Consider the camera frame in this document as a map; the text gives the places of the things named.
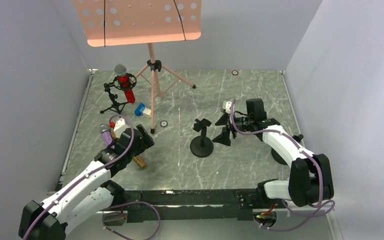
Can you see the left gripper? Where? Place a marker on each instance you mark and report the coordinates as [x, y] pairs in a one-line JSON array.
[[144, 139]]

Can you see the pink music stand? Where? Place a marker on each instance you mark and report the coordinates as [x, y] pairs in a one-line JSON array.
[[109, 23]]

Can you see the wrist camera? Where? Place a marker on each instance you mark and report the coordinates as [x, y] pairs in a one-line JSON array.
[[118, 126], [227, 106]]

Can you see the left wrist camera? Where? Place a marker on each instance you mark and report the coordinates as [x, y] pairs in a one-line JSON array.
[[118, 126]]

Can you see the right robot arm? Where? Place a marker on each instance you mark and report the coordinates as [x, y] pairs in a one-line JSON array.
[[310, 179]]

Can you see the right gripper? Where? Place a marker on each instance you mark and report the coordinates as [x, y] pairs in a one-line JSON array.
[[228, 124]]

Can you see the red glitter microphone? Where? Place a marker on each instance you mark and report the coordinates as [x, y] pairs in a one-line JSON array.
[[126, 81]]

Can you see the brown poker chip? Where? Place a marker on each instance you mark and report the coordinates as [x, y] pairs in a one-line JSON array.
[[234, 72]]

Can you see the gold microphone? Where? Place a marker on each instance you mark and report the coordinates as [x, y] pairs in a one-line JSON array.
[[137, 159]]

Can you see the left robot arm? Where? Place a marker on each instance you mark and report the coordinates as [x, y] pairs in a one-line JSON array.
[[91, 191]]

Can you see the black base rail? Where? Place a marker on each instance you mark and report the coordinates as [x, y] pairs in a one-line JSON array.
[[205, 204]]

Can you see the blue poker chip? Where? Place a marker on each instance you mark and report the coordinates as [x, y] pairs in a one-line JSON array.
[[163, 123]]

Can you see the black tripod shock-mount stand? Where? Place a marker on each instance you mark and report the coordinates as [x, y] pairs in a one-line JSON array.
[[116, 106]]

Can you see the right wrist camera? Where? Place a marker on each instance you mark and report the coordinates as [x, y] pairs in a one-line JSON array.
[[227, 106]]

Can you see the purple glitter microphone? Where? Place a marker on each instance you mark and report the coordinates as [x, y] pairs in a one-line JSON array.
[[105, 132]]

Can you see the blue toy block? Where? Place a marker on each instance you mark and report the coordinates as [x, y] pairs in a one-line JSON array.
[[140, 109]]

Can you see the black round-base mic stand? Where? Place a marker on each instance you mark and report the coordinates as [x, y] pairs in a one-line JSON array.
[[201, 146]]

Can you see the cream toy block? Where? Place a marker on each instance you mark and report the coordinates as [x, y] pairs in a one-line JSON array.
[[146, 111]]

